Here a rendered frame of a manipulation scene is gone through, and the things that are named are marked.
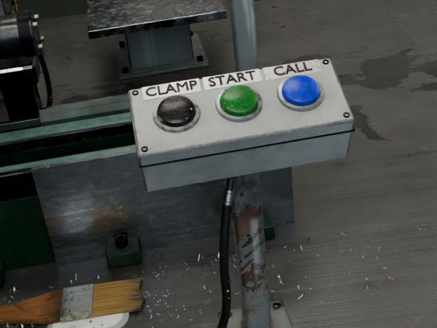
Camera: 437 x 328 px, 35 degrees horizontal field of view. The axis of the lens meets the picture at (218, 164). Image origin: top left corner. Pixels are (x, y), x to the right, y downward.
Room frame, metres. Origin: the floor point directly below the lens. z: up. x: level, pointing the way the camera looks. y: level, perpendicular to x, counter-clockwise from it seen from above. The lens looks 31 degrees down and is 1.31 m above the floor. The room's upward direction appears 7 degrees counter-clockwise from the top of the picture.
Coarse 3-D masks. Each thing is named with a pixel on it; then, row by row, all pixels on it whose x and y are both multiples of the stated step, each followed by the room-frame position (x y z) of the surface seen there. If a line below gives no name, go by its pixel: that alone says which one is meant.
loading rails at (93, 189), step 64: (0, 128) 0.80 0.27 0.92; (64, 128) 0.79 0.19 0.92; (128, 128) 0.79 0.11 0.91; (0, 192) 0.67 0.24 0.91; (64, 192) 0.67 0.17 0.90; (128, 192) 0.68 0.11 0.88; (192, 192) 0.68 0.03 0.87; (0, 256) 0.67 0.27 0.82; (64, 256) 0.67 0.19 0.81; (128, 256) 0.65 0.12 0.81
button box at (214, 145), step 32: (288, 64) 0.53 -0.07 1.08; (320, 64) 0.53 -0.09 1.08; (128, 96) 0.52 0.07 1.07; (160, 96) 0.51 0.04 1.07; (192, 96) 0.51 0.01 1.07; (320, 96) 0.50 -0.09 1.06; (160, 128) 0.48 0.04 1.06; (192, 128) 0.48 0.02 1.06; (224, 128) 0.48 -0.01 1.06; (256, 128) 0.48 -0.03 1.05; (288, 128) 0.47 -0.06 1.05; (320, 128) 0.47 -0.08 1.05; (352, 128) 0.48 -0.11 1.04; (160, 160) 0.46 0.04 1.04; (192, 160) 0.47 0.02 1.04; (224, 160) 0.47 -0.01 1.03; (256, 160) 0.48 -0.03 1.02; (288, 160) 0.49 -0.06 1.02; (320, 160) 0.49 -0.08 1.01
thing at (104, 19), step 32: (96, 0) 1.32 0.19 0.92; (128, 0) 1.29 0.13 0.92; (160, 0) 1.27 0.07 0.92; (192, 0) 1.25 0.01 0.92; (96, 32) 1.15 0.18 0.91; (128, 32) 1.15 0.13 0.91; (160, 32) 1.23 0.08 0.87; (192, 32) 1.37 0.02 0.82; (128, 64) 1.25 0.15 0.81; (160, 64) 1.23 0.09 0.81; (192, 64) 1.21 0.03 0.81
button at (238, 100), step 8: (232, 88) 0.51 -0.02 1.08; (240, 88) 0.51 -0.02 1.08; (248, 88) 0.51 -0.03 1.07; (224, 96) 0.50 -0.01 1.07; (232, 96) 0.50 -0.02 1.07; (240, 96) 0.50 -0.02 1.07; (248, 96) 0.50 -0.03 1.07; (256, 96) 0.50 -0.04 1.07; (224, 104) 0.49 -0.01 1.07; (232, 104) 0.49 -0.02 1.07; (240, 104) 0.49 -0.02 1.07; (248, 104) 0.49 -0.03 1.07; (256, 104) 0.49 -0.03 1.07; (232, 112) 0.49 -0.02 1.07; (240, 112) 0.48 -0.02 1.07; (248, 112) 0.49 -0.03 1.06
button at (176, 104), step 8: (176, 96) 0.50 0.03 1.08; (184, 96) 0.50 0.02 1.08; (160, 104) 0.50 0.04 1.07; (168, 104) 0.49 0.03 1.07; (176, 104) 0.49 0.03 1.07; (184, 104) 0.49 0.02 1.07; (192, 104) 0.49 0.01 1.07; (160, 112) 0.49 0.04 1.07; (168, 112) 0.49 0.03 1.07; (176, 112) 0.49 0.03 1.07; (184, 112) 0.49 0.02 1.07; (192, 112) 0.49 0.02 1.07; (160, 120) 0.49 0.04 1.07; (168, 120) 0.48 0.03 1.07; (176, 120) 0.48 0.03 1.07; (184, 120) 0.48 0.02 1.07
